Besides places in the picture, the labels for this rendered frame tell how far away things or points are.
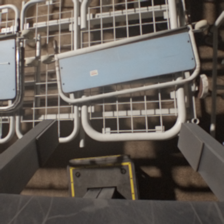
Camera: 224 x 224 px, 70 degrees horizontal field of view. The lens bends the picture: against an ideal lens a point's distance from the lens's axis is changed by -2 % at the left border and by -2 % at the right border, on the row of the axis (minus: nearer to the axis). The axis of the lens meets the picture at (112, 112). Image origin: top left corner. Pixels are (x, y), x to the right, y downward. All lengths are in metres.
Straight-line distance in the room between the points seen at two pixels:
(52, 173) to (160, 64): 1.22
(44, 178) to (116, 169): 0.74
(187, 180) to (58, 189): 1.05
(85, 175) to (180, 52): 0.91
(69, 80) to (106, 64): 0.21
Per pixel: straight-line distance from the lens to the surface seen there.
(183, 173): 1.41
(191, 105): 0.93
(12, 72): 1.07
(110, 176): 1.10
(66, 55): 0.96
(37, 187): 1.66
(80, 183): 1.16
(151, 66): 0.86
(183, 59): 0.90
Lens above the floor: 1.33
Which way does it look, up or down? 79 degrees down
